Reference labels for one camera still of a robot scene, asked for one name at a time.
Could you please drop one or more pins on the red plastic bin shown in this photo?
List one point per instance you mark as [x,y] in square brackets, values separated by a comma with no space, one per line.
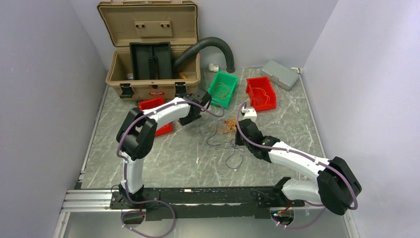
[153,103]
[261,94]

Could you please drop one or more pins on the white pipe fitting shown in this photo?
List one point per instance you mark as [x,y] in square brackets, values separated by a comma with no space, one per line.
[213,68]

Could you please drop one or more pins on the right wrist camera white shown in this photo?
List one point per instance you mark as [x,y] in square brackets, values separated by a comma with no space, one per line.
[249,113]

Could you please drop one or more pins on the red plastic bin right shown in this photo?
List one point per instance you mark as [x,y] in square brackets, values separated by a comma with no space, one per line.
[261,94]

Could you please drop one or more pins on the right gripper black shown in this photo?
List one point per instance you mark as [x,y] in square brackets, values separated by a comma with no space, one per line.
[237,141]

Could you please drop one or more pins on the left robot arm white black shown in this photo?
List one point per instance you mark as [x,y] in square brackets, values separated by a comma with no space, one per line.
[137,134]

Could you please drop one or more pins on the green plastic bin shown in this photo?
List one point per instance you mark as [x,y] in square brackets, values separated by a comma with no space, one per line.
[222,87]

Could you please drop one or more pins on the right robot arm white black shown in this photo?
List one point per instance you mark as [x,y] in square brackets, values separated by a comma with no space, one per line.
[330,182]

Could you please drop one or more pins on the grey plastic case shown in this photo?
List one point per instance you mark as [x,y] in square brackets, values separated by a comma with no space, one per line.
[280,75]

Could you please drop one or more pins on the red plastic bin left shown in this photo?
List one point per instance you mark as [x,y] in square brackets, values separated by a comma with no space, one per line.
[153,103]

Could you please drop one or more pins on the tan plastic toolbox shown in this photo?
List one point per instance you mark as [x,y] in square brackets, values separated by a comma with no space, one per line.
[149,35]

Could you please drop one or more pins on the black toolbox tray insert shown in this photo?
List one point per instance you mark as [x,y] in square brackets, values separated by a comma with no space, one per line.
[151,61]

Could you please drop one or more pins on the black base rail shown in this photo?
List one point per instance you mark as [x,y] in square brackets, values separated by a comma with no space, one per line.
[208,202]

